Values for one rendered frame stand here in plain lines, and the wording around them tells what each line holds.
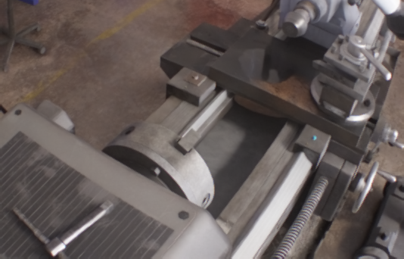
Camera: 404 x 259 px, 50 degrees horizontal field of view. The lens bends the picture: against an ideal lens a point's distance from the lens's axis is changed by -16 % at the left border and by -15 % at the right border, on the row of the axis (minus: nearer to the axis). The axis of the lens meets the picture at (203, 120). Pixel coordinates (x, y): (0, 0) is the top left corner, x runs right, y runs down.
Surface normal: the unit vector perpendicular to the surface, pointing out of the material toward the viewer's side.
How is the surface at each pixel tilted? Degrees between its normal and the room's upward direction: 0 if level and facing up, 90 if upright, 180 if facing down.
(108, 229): 0
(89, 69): 0
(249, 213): 0
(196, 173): 49
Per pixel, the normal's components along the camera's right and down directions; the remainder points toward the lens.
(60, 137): 0.09, -0.72
